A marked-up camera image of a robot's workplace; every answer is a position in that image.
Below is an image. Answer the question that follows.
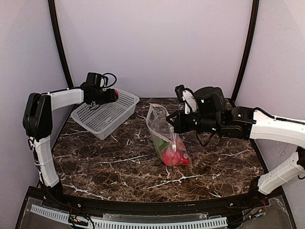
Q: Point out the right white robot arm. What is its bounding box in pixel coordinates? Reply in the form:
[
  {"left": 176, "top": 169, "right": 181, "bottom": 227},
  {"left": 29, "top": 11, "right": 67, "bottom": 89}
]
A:
[{"left": 166, "top": 85, "right": 305, "bottom": 195}]

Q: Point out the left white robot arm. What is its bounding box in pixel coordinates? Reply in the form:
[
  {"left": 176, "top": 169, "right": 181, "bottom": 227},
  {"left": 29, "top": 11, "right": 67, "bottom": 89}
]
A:
[{"left": 22, "top": 72, "right": 119, "bottom": 188}]

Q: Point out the white perforated plastic basket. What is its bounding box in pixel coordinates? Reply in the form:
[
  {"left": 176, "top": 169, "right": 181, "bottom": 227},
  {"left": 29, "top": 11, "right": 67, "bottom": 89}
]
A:
[{"left": 71, "top": 89, "right": 140, "bottom": 140}]

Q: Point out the left black frame post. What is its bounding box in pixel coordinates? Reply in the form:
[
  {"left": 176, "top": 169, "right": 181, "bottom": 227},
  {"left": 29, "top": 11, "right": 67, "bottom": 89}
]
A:
[{"left": 48, "top": 0, "right": 74, "bottom": 88}]

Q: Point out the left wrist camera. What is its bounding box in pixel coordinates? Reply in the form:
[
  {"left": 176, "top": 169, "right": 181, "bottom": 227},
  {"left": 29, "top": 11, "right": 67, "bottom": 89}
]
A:
[{"left": 101, "top": 73, "right": 117, "bottom": 91}]

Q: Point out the red orange toy mango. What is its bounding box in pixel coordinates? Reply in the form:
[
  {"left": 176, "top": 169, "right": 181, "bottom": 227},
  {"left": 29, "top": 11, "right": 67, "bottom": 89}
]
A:
[{"left": 176, "top": 140, "right": 186, "bottom": 151}]

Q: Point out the green toy cucumber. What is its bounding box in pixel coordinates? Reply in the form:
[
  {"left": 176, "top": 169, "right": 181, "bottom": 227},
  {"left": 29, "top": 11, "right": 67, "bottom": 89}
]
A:
[{"left": 153, "top": 136, "right": 170, "bottom": 152}]

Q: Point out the red toy orange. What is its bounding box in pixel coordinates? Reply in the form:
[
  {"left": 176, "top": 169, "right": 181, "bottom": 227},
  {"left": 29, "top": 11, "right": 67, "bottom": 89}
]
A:
[{"left": 114, "top": 89, "right": 119, "bottom": 101}]

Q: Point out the white slotted cable duct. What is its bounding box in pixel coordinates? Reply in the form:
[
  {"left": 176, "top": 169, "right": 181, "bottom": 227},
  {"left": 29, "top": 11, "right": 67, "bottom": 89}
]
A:
[{"left": 30, "top": 204, "right": 228, "bottom": 229}]

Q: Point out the right black frame post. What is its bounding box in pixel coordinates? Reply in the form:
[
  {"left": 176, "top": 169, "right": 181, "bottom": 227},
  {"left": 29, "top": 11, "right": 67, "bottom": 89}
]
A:
[{"left": 231, "top": 0, "right": 260, "bottom": 103}]

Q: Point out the red toy apple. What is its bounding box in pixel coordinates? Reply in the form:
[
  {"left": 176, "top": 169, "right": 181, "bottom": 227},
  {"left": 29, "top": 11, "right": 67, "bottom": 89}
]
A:
[{"left": 162, "top": 150, "right": 190, "bottom": 167}]

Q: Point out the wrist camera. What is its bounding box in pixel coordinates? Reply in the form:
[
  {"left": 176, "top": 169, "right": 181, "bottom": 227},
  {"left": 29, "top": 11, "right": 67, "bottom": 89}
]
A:
[
  {"left": 175, "top": 85, "right": 197, "bottom": 115},
  {"left": 101, "top": 73, "right": 117, "bottom": 91}
]

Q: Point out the black frame post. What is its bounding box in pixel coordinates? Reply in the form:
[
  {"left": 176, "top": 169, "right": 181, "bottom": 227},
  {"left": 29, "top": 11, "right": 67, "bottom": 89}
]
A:
[
  {"left": 231, "top": 0, "right": 260, "bottom": 103},
  {"left": 48, "top": 0, "right": 74, "bottom": 88}
]

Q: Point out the clear dotted zip top bag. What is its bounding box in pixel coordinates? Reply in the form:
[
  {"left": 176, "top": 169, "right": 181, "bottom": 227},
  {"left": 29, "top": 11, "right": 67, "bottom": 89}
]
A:
[{"left": 146, "top": 104, "right": 191, "bottom": 162}]

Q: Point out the black front frame rail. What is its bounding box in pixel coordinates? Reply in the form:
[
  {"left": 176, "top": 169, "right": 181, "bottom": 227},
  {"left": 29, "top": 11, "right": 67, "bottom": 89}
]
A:
[{"left": 42, "top": 190, "right": 255, "bottom": 219}]

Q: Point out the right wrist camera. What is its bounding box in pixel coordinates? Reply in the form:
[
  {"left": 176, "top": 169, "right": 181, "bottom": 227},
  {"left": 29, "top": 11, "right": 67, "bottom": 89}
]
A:
[{"left": 175, "top": 85, "right": 197, "bottom": 115}]

